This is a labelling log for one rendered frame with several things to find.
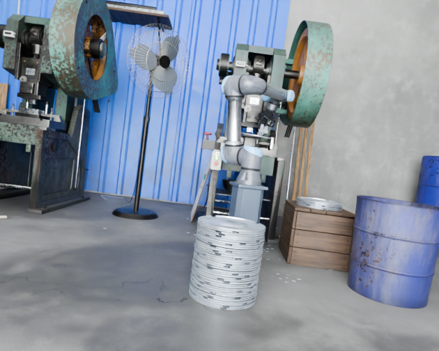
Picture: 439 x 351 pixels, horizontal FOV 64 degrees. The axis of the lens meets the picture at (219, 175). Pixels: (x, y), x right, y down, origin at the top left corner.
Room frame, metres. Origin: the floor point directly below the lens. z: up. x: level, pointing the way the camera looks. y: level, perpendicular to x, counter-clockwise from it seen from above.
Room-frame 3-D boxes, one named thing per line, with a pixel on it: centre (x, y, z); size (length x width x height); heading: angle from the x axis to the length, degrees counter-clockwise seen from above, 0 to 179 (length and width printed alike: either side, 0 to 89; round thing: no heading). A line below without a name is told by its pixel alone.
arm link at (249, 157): (2.12, -0.18, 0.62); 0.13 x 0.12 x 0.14; 52
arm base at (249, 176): (2.12, -0.18, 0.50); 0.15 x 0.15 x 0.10
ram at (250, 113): (2.85, -0.20, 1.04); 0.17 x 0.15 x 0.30; 1
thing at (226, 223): (1.49, -0.08, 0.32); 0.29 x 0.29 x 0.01
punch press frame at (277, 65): (3.04, -0.19, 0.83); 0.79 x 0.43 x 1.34; 1
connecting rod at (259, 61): (2.90, -0.20, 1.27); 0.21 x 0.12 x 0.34; 1
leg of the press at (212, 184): (3.03, 0.07, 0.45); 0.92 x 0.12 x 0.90; 1
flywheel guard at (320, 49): (3.01, -0.53, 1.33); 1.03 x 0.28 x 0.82; 1
